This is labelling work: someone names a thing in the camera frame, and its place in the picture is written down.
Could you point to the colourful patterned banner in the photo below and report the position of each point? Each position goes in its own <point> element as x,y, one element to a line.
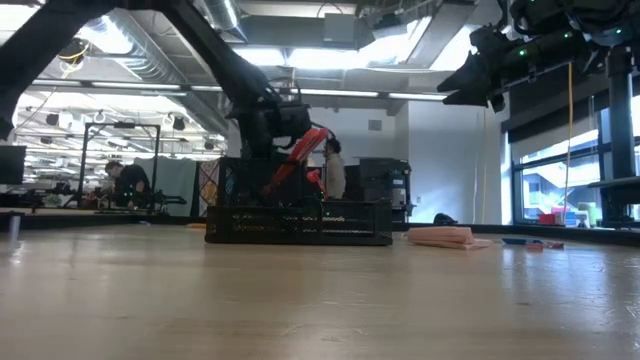
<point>209,190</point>

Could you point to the black metal stand frame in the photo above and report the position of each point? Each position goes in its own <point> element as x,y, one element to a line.
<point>119,125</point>

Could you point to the grey wall vent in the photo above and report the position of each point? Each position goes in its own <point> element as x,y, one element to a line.
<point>375,125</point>

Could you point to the small red hanging object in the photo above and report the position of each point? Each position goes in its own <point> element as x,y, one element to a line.
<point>316,179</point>

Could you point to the black background screen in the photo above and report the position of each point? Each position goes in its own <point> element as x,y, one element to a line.
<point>11,165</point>

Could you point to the person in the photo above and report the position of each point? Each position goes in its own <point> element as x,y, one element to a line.
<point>335,175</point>
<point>130,182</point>

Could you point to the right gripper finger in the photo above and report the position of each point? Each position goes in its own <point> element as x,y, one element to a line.
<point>487,101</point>
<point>475,75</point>

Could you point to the long ceiling light strip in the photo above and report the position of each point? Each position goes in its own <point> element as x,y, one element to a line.
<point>330,93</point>

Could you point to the silver spiral ceiling duct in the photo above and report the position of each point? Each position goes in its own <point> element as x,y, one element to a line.
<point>145,50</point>

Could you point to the coloured boxes behind window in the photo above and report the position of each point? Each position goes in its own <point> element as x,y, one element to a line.
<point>547,219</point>

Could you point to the short grey post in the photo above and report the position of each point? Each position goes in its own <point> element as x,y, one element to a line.
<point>15,227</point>

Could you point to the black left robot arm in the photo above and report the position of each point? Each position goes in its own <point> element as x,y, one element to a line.
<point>220,55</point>

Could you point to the black cabinet machine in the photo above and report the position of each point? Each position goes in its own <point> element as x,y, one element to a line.
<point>380,175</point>

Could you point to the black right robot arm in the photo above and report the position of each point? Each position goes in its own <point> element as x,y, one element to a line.
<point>600,15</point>

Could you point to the black rig post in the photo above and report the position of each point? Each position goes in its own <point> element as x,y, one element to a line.
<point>621,125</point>

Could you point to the black mesh desk organizer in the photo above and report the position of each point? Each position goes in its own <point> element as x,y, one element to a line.
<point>300,227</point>

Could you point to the pale teal curtain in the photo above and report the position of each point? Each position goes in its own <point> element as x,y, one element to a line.
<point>175,180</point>

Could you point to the grey ceiling box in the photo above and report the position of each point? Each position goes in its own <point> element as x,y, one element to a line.
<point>340,27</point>

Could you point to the large blue binder clip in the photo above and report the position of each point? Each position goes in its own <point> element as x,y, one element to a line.
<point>515,241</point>

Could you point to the black ceiling dome camera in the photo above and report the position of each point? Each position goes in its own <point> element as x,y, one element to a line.
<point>73,50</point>

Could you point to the pink sticky note pad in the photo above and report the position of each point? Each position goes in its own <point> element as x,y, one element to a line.
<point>440,236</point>

